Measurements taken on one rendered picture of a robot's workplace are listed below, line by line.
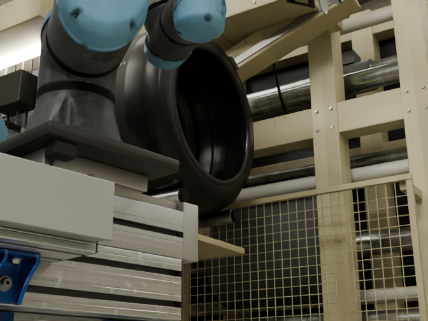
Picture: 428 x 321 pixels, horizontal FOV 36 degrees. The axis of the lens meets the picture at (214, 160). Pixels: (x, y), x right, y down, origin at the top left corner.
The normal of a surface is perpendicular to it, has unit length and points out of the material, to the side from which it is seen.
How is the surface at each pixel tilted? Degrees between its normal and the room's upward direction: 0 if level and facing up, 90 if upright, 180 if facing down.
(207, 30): 180
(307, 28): 162
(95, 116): 72
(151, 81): 89
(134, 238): 90
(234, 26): 180
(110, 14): 97
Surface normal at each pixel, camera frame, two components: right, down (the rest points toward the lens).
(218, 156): -0.54, -0.36
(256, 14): 0.00, 0.95
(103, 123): 0.72, -0.49
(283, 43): 0.26, 0.85
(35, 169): 0.73, -0.22
